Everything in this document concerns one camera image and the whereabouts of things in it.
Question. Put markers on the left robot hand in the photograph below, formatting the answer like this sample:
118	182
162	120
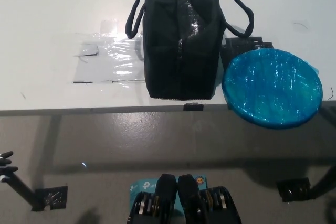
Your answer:
6	167

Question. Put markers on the blue plate stack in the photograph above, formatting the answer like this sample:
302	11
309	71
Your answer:
270	87

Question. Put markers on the teal tp-link box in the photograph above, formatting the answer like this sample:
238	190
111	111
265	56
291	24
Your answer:
143	184

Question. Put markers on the grey tape patch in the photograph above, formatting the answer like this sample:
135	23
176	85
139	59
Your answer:
86	50

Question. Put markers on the clear plastic sheet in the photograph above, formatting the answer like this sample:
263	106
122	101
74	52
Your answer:
118	61

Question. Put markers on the small black tape strip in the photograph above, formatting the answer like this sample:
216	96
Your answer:
193	106

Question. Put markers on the large black tape patch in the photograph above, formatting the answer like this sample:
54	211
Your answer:
236	44

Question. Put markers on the black floor bracket left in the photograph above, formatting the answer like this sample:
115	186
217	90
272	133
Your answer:
51	197

